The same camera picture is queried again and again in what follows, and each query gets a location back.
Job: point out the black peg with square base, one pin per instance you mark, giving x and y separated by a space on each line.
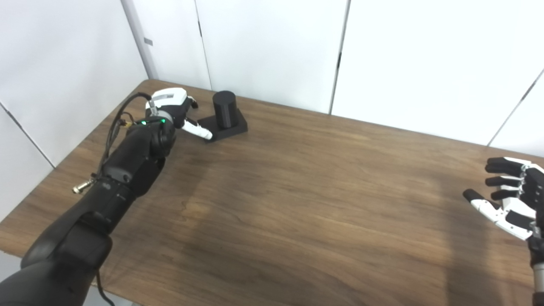
224 108

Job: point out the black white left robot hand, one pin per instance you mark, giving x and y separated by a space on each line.
165 97

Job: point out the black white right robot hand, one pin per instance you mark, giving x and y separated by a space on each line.
529 199

